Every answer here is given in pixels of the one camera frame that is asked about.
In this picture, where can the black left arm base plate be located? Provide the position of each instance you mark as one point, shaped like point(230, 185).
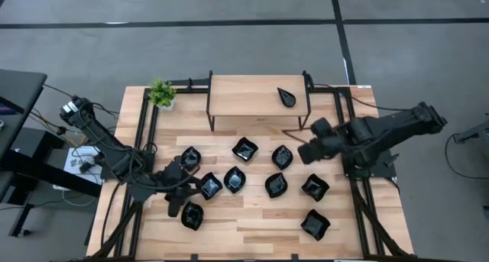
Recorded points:
point(111, 175)

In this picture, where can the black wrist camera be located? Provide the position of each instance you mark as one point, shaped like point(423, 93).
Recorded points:
point(175, 206)
point(307, 154)

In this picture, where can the white printed paper sheet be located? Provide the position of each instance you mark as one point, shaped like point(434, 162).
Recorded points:
point(70, 157)

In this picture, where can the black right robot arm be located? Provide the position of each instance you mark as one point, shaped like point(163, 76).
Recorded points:
point(393, 122)

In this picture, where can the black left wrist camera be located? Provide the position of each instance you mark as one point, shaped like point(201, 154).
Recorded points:
point(175, 206)

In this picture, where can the dark laptop screen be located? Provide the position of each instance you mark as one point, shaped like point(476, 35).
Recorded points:
point(7, 107)

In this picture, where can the black power adapter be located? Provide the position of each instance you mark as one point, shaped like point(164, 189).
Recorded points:
point(86, 167)

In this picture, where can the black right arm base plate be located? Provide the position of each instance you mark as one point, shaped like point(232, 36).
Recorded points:
point(384, 173)

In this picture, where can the green plant in white pot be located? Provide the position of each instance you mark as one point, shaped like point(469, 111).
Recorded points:
point(162, 94)

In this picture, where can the black desk leg frame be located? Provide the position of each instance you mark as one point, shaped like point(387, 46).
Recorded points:
point(46, 170)

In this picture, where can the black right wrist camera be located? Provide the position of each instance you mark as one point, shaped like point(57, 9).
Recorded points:
point(307, 154)

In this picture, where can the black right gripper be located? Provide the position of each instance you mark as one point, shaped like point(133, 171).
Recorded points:
point(328, 138)

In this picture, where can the wooden shelf with black legs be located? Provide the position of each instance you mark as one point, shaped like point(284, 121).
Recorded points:
point(248, 96)

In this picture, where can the black teardrop mini plate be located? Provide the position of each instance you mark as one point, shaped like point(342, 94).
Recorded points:
point(287, 99)

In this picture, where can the black desk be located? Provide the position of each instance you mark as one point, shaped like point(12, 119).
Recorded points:
point(19, 86)

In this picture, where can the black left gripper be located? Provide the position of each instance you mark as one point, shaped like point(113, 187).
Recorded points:
point(177, 176)

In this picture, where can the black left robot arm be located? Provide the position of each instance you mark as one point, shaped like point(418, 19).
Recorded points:
point(103, 140)

